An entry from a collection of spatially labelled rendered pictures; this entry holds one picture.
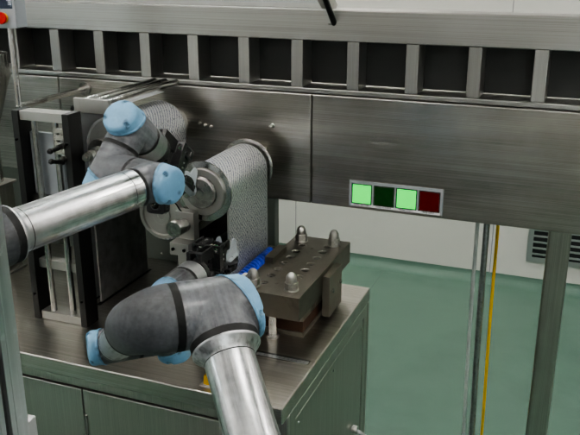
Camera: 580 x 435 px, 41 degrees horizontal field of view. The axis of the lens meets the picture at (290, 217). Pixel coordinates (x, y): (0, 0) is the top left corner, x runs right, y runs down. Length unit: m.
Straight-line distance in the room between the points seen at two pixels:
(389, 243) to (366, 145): 2.65
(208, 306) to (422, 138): 0.91
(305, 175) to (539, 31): 0.70
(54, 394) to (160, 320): 0.78
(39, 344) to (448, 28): 1.24
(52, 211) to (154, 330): 0.26
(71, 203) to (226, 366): 0.38
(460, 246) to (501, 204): 2.57
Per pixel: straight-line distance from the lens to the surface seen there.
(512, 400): 3.51
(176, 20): 2.21
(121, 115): 1.58
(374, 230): 4.67
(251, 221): 2.01
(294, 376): 1.77
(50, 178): 1.99
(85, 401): 1.97
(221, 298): 1.29
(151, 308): 1.27
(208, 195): 1.86
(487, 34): 1.95
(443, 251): 4.61
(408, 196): 2.05
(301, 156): 2.11
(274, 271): 1.98
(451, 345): 3.88
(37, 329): 2.07
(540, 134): 1.97
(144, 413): 1.88
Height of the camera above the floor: 1.80
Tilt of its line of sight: 19 degrees down
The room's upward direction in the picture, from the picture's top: straight up
